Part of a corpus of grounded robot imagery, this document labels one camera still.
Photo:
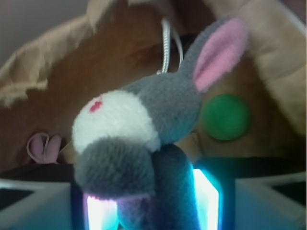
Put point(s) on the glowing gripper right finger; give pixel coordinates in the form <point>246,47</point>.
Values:
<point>250,194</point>

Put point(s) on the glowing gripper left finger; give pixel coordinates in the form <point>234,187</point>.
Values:
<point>29,205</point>

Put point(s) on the gray plush bunny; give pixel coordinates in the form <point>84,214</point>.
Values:
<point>125,139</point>

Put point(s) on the pink plush animal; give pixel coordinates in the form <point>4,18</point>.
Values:
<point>43,149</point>

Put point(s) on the green textured ball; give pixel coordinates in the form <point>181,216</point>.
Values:
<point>225,117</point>

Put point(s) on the brown paper bag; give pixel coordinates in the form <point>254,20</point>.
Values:
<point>45,83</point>

